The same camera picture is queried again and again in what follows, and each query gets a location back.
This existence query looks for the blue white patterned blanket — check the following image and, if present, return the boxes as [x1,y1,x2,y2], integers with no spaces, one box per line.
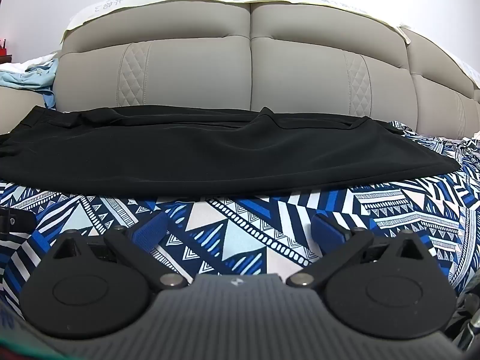
[0,120,480,319]

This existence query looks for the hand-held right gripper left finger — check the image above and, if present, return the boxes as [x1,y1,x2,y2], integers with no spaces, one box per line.
[50,213,188,290]

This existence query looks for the light blue cloth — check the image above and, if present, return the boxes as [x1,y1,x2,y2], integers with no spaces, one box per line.
[0,59,61,111]

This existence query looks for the black pants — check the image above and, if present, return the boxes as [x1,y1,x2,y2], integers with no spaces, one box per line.
[0,106,461,198]

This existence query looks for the beige leather sofa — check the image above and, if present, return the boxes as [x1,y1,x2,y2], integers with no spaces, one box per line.
[0,0,480,139]

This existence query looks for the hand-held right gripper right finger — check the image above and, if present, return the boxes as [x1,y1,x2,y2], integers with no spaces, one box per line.
[285,212,432,289]

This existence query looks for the white cloth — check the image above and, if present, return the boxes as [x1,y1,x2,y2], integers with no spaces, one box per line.
[0,54,57,75]

